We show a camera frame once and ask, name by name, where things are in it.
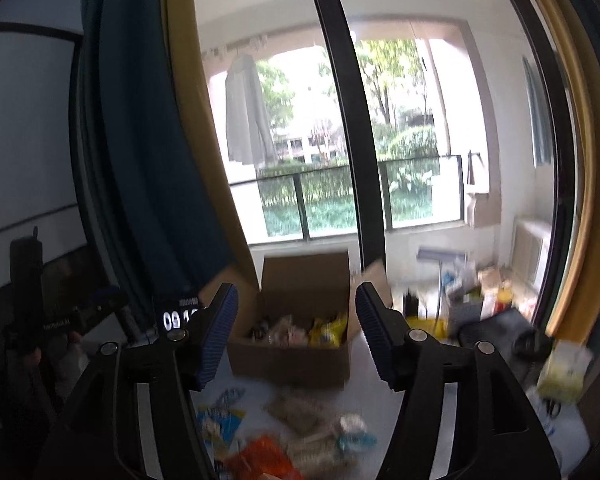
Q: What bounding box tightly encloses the yellow packet on table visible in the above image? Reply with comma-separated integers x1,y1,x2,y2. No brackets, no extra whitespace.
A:
406,318,448,340

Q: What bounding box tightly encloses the phone showing clock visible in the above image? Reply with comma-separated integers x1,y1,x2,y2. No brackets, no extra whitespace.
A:
158,297,200,333

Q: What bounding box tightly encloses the blue white snack packet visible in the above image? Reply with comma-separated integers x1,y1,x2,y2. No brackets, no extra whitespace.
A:
197,388,246,448

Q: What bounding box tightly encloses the white mesh organizer basket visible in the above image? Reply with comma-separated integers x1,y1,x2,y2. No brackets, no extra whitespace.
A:
446,292,483,326

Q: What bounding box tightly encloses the brown cardboard box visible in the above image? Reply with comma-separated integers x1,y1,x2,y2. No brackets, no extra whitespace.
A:
199,252,392,389

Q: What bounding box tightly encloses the grey pouch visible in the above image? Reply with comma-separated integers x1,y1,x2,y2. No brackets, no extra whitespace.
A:
456,308,554,364

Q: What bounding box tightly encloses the brown snack packet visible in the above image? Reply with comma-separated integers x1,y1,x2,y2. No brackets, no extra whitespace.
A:
264,393,326,437

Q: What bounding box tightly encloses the orange snack packet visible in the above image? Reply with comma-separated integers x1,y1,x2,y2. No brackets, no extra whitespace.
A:
225,437,303,480

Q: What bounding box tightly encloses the teal curtain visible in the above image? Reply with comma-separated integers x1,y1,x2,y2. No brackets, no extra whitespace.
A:
79,0,234,314

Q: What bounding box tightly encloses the mustard yellow curtain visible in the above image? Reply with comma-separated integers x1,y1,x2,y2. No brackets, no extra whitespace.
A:
160,0,259,289

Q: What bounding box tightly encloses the hanging white shirt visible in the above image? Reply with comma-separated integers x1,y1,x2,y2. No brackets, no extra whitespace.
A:
225,54,276,167

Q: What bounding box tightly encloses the black window frame post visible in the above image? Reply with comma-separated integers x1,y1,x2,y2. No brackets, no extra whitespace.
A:
314,0,386,268

